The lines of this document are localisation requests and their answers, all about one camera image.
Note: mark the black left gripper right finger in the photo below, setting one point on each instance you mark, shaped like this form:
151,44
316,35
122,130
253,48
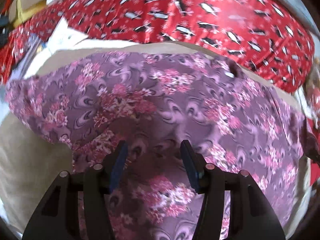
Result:
251,216

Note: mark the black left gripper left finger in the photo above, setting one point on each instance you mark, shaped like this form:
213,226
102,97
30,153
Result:
56,216

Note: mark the purple floral cloth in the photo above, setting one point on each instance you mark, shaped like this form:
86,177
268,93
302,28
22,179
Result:
154,102

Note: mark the stuffed toy in plastic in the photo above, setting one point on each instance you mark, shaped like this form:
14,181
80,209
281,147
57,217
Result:
312,88

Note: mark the red penguin print blanket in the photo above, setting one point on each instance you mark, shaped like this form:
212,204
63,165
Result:
260,35

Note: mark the cardboard box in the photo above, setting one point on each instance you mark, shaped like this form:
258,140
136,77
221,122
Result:
22,10

